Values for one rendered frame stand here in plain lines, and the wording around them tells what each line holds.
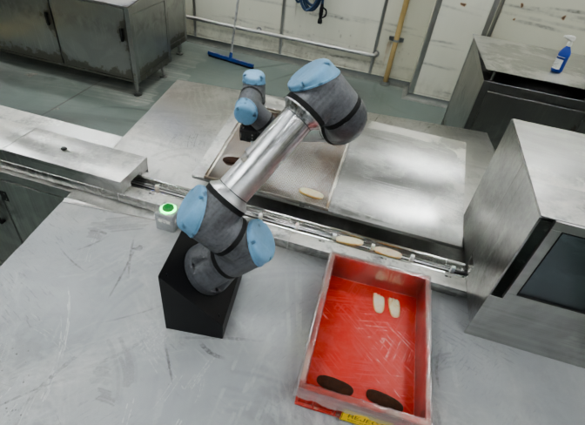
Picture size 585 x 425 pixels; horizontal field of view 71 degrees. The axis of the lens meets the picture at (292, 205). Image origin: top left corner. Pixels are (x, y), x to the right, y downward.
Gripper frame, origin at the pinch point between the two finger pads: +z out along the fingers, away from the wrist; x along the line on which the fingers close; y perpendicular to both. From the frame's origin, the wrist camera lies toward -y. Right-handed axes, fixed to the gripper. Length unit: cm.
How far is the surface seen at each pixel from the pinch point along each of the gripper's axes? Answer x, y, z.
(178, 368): 85, 6, 0
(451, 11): -296, -128, 63
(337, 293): 52, -35, 7
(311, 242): 34.2, -24.4, 6.2
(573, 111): -113, -174, 37
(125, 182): 22, 47, 3
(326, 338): 69, -32, 4
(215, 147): -7.1, 20.7, 6.9
